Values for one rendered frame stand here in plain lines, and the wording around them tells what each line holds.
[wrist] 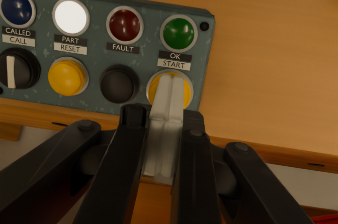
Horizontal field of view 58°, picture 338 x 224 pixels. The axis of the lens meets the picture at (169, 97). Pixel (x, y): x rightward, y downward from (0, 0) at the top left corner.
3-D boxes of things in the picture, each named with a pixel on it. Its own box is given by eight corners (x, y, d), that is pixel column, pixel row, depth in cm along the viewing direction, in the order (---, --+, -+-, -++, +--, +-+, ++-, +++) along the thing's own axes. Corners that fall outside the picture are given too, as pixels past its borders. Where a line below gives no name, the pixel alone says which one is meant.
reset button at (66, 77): (86, 94, 22) (80, 100, 20) (52, 89, 22) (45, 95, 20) (87, 62, 21) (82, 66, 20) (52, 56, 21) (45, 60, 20)
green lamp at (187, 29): (192, 53, 20) (194, 44, 19) (159, 48, 20) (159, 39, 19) (195, 28, 21) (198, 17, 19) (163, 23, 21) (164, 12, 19)
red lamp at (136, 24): (140, 45, 20) (139, 36, 19) (107, 40, 20) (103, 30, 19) (144, 20, 21) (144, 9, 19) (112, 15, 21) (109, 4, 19)
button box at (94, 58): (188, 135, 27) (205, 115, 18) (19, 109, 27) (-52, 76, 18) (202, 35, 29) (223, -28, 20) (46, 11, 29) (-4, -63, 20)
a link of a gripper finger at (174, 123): (166, 119, 13) (183, 122, 13) (172, 74, 20) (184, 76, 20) (156, 178, 14) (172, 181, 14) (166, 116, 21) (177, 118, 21)
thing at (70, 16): (87, 37, 20) (82, 27, 19) (54, 32, 20) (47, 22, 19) (93, 12, 21) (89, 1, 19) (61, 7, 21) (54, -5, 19)
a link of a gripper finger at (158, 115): (156, 178, 14) (140, 176, 14) (166, 116, 21) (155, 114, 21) (166, 119, 13) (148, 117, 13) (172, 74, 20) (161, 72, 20)
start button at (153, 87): (187, 112, 22) (187, 119, 21) (146, 106, 22) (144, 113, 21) (193, 74, 21) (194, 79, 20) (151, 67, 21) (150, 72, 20)
